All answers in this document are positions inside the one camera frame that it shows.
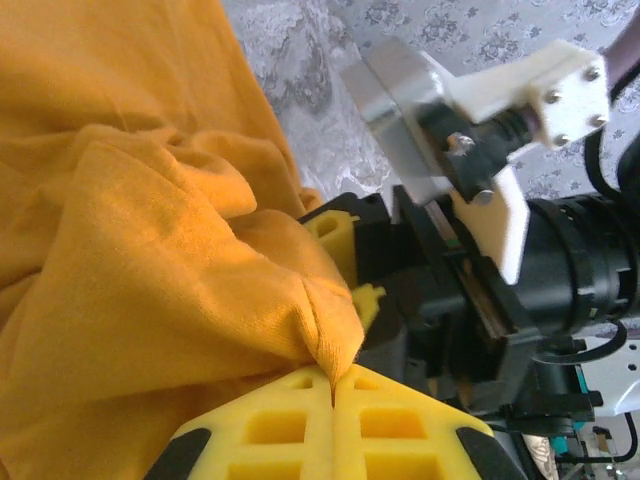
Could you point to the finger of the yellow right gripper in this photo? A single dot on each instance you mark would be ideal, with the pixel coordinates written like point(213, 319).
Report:
point(367, 302)
point(335, 235)

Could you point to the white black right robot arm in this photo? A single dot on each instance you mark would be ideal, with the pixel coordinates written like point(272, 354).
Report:
point(620, 380)

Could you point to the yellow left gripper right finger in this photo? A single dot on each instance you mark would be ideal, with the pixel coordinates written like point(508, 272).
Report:
point(400, 440)

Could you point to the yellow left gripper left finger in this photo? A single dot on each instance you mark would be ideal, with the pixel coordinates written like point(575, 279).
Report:
point(270, 440)

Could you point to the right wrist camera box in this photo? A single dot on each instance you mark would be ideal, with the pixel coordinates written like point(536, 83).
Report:
point(400, 100)

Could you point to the orange printed t-shirt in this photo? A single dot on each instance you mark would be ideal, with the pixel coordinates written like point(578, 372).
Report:
point(125, 225)

